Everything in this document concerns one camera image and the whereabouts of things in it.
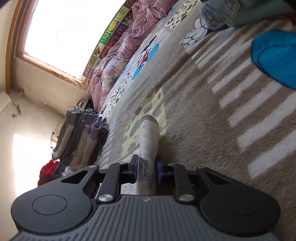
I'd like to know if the white quilted sweatshirt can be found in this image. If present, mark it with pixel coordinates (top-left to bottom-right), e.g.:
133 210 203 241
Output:
121 114 159 195

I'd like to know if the grey folded clothes stack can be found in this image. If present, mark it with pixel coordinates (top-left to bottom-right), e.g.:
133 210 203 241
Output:
52 108 109 171

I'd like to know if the red and yellow clothes stack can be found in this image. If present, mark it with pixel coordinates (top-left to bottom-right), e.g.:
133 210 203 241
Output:
38 160 73 186

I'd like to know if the jeans and green clothes stack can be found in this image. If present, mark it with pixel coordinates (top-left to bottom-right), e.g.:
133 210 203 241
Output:
201 1 295 30

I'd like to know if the brown Mickey Mouse blanket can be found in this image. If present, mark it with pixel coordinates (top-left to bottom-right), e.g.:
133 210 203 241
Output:
96 1 295 240

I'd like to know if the colourful alphabet foam mat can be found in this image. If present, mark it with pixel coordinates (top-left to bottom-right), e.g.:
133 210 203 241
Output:
83 0 137 78

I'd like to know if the purple crumpled quilt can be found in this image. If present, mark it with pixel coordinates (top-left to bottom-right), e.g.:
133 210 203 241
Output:
90 0 176 110

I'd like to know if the white wall air conditioner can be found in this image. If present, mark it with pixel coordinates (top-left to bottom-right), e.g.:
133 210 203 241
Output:
0 91 11 114

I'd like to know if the window with wooden frame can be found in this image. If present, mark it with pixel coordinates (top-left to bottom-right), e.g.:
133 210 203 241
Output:
5 1 124 91

